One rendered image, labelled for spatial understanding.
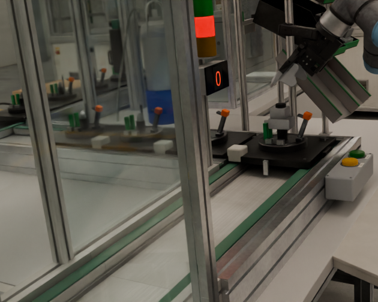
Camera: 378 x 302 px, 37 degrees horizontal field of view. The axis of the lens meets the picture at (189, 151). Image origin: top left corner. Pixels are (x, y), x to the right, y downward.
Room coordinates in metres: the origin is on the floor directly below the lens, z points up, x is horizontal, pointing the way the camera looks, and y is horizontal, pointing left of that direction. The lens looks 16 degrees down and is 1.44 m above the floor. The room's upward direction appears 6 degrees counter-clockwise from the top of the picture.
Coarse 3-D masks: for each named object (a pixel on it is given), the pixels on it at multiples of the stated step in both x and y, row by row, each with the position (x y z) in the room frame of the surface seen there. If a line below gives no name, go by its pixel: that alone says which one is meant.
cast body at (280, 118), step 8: (280, 104) 1.54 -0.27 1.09; (272, 112) 1.54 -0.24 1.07; (280, 112) 1.53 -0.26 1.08; (288, 112) 1.54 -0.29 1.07; (264, 120) 1.57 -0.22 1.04; (272, 120) 1.54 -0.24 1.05; (280, 120) 1.53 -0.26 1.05; (288, 120) 1.52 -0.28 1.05; (272, 128) 1.54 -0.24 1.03; (280, 128) 1.53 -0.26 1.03; (288, 128) 1.52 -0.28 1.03
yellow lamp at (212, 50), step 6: (198, 42) 1.44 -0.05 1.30; (204, 42) 1.43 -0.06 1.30; (210, 42) 1.43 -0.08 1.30; (198, 48) 1.44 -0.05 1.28; (204, 48) 1.43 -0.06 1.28; (210, 48) 1.43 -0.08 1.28; (216, 48) 1.45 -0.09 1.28; (198, 54) 1.44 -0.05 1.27; (204, 54) 1.43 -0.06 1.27; (210, 54) 1.43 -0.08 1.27; (216, 54) 1.44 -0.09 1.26
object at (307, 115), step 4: (308, 112) 1.51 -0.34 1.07; (300, 116) 1.51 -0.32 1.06; (304, 116) 1.51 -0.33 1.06; (308, 116) 1.50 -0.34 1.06; (304, 120) 1.51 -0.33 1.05; (304, 124) 1.51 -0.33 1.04; (300, 128) 1.52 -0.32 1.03; (304, 128) 1.51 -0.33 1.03; (300, 132) 1.52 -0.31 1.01; (300, 136) 1.52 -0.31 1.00
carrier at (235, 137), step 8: (216, 136) 1.65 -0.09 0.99; (224, 136) 1.65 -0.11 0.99; (232, 136) 1.71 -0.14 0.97; (240, 136) 1.70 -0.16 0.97; (248, 136) 1.69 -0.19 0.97; (216, 144) 1.62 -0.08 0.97; (224, 144) 1.62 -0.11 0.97; (232, 144) 1.62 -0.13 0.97; (240, 144) 1.62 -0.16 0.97; (216, 152) 1.55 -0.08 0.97; (224, 152) 1.54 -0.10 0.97
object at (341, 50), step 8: (264, 0) 1.85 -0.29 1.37; (272, 0) 1.89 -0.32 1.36; (280, 0) 1.93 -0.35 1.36; (264, 8) 1.82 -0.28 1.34; (272, 8) 1.80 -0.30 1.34; (280, 8) 1.93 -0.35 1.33; (296, 8) 1.89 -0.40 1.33; (304, 8) 1.87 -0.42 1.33; (256, 16) 1.85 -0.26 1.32; (264, 16) 1.83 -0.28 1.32; (272, 16) 1.80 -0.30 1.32; (280, 16) 1.79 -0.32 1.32; (296, 16) 1.89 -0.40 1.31; (304, 16) 1.87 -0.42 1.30; (312, 16) 1.85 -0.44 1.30; (264, 24) 1.83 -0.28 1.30; (272, 24) 1.81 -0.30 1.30; (280, 24) 1.79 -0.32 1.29; (296, 24) 1.89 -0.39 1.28; (304, 24) 1.87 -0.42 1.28; (312, 24) 1.85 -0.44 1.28; (296, 40) 1.75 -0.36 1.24; (344, 48) 1.77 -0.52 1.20
